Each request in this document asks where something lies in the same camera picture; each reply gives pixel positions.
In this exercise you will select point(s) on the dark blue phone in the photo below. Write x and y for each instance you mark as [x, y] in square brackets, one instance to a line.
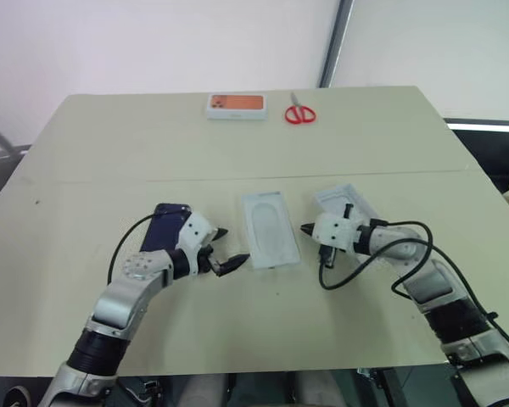
[163, 231]

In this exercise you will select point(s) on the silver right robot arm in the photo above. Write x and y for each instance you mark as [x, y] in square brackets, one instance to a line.
[432, 288]

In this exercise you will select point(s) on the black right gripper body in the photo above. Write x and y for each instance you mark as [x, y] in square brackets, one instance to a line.
[327, 256]

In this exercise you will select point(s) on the black caster wheel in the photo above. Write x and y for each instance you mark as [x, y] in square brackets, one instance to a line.
[19, 395]

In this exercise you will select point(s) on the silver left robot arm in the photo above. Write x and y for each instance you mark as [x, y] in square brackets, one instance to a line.
[123, 292]

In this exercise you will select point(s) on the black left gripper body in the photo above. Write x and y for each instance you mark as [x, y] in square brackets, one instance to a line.
[204, 259]

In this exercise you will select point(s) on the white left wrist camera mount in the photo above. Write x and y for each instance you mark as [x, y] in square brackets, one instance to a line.
[194, 237]

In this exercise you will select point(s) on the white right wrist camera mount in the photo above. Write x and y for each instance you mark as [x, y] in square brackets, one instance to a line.
[335, 231]

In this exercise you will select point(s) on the white phone box tray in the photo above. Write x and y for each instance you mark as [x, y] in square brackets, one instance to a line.
[343, 197]

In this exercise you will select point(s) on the black side table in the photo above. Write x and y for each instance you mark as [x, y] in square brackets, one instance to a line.
[488, 144]

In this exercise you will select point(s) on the grey metal post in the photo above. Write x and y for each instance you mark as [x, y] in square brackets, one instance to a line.
[335, 42]

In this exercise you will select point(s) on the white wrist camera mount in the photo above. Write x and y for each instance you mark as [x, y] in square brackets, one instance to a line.
[335, 231]
[194, 237]

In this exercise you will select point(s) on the dark stand with grey bar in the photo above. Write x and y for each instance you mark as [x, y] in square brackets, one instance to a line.
[2, 161]

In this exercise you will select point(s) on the phone box with orange print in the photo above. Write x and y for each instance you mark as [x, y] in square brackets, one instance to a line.
[236, 107]

